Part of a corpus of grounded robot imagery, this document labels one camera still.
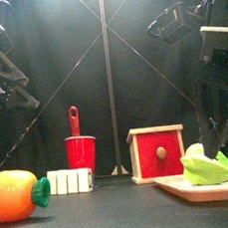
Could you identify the green toy starfruit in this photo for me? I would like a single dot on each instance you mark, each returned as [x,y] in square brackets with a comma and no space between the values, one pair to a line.
[206,170]

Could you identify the wooden cutting board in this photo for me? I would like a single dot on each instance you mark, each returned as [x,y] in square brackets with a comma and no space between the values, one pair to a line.
[201,191]

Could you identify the wooden box red drawer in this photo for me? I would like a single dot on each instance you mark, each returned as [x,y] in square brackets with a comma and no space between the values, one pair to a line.
[155,154]

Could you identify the white segmented block toy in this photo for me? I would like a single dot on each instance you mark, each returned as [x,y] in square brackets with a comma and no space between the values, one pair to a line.
[69,181]

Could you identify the orange toy fruit green cap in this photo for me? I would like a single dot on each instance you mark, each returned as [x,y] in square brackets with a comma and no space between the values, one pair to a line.
[15,195]

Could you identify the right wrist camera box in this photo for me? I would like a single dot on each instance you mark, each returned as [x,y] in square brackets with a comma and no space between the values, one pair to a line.
[174,24]

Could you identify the vertical metal frame pole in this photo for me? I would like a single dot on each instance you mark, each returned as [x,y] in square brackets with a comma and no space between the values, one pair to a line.
[110,86]

